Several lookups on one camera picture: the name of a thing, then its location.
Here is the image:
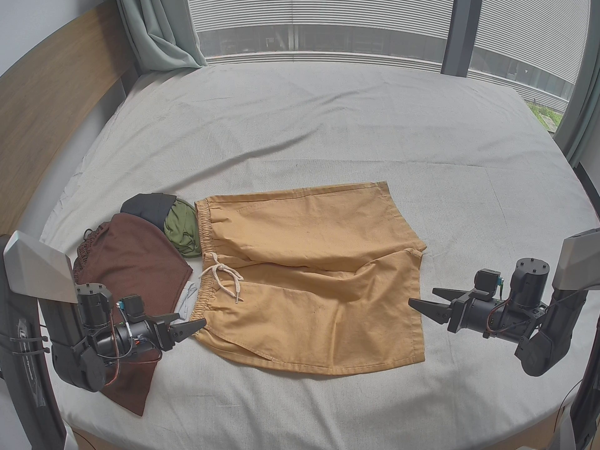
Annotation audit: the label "black garment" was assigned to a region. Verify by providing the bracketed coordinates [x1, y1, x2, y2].
[121, 194, 178, 227]

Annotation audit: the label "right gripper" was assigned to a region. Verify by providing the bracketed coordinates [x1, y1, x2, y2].
[408, 287, 494, 335]

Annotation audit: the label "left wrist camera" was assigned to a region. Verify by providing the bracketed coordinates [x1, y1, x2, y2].
[117, 294, 148, 323]

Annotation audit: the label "brown garment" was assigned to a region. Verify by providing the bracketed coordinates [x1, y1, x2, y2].
[72, 216, 194, 416]

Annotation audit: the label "window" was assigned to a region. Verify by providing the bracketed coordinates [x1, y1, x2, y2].
[180, 0, 592, 137]

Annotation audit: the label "tan shorts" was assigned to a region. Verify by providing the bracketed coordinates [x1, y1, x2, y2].
[190, 181, 428, 376]

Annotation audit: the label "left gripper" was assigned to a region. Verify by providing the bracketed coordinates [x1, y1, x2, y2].
[117, 312, 208, 353]

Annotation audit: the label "green garment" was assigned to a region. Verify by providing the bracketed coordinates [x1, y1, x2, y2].
[164, 200, 203, 258]

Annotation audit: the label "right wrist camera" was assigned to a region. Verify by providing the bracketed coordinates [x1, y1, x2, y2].
[473, 269, 503, 300]

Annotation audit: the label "bed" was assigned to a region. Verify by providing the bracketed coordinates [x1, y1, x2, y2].
[0, 0, 600, 450]

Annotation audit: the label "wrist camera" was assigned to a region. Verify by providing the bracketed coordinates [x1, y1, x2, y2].
[117, 294, 148, 323]
[473, 269, 503, 300]

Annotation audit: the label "grey-green curtain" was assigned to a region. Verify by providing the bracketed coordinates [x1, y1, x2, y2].
[560, 26, 600, 164]
[110, 0, 208, 75]

